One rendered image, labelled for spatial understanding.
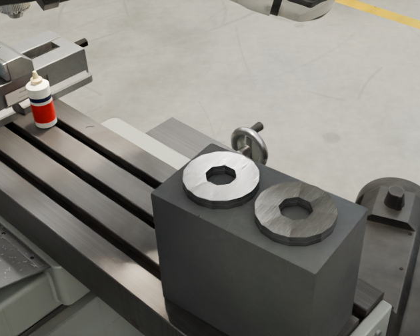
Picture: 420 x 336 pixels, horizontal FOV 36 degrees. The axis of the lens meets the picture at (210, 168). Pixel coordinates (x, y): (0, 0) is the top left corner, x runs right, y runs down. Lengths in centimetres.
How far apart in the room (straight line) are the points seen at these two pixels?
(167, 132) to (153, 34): 209
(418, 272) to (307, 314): 77
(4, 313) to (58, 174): 24
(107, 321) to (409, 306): 60
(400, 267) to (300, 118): 153
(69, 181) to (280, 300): 49
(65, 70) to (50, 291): 44
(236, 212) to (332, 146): 200
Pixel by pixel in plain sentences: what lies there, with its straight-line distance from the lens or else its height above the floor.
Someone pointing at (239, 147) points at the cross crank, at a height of 63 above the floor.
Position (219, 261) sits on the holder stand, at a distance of 74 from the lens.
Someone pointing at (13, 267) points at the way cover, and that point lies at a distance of 106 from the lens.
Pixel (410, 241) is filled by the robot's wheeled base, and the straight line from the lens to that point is 149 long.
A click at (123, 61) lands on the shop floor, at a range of 335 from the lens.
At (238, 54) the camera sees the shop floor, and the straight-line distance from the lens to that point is 334.
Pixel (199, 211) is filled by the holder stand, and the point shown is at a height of 113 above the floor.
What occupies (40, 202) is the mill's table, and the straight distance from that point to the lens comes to 106.
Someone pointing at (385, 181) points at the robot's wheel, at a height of 59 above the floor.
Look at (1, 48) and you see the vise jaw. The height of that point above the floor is 105.
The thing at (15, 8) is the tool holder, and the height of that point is 122.
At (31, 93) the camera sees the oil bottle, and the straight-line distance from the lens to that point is 119.
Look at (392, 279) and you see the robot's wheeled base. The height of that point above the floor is 59.
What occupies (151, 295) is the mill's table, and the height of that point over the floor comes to 94.
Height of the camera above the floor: 162
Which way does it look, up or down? 39 degrees down
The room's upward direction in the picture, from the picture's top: 3 degrees counter-clockwise
